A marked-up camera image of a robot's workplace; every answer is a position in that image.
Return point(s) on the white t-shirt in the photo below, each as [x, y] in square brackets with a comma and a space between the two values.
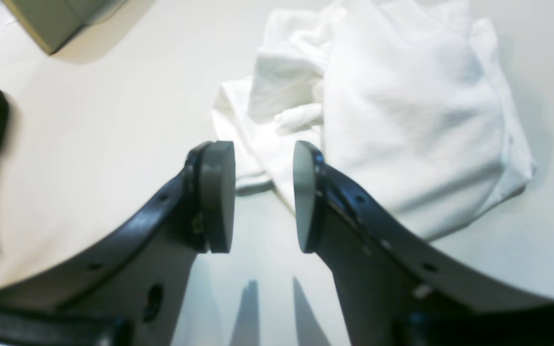
[407, 99]

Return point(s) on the beige cardboard box right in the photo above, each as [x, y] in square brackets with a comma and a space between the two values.
[51, 23]

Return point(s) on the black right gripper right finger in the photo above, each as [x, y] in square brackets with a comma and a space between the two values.
[394, 288]

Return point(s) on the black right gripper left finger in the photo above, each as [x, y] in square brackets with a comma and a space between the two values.
[128, 288]

